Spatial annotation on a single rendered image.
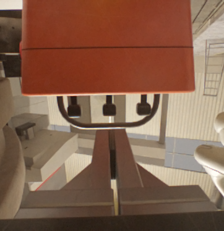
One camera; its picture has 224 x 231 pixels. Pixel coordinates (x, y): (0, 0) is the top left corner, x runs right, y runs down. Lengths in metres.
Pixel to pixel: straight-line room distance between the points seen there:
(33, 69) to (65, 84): 0.04
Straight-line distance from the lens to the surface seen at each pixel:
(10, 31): 1.33
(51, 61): 0.18
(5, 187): 1.34
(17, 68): 1.42
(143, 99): 0.26
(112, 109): 0.25
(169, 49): 0.19
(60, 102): 0.32
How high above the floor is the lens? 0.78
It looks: 16 degrees up
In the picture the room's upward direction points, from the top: 179 degrees clockwise
